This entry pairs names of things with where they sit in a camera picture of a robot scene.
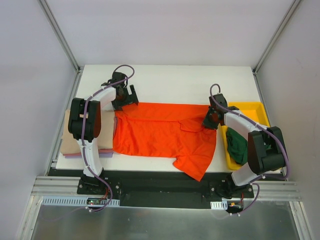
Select orange t shirt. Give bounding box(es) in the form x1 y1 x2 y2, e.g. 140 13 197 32
113 102 217 181

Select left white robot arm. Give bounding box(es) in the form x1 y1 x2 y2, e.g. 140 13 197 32
67 71 139 195

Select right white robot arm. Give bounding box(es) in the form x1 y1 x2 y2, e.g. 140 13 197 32
202 93 289 198

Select green t shirt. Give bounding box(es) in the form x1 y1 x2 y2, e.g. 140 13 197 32
226 127 248 166

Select yellow plastic bin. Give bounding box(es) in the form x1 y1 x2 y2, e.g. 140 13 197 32
220 101 270 171

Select lilac folded t shirt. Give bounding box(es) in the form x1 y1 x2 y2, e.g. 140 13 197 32
64 117 117 160

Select beige folded t shirt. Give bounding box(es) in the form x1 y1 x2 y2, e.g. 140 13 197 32
60 108 116 155

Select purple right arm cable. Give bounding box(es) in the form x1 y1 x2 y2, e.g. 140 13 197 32
209 83 292 221

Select right white cable duct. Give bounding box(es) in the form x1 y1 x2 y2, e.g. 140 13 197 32
210 200 228 211

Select white cable duct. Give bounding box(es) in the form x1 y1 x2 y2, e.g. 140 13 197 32
210 200 228 211
42 196 120 208

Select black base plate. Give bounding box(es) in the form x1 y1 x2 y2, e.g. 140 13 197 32
76 170 255 209

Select left aluminium frame post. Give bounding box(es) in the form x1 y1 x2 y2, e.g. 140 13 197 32
37 0 84 74

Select aluminium frame post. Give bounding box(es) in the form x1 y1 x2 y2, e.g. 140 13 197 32
37 0 84 74
252 0 303 76

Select left white cable duct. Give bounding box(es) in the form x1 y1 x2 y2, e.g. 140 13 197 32
42 196 120 208

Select right aluminium frame post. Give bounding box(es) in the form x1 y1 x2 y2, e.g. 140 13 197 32
252 0 303 76

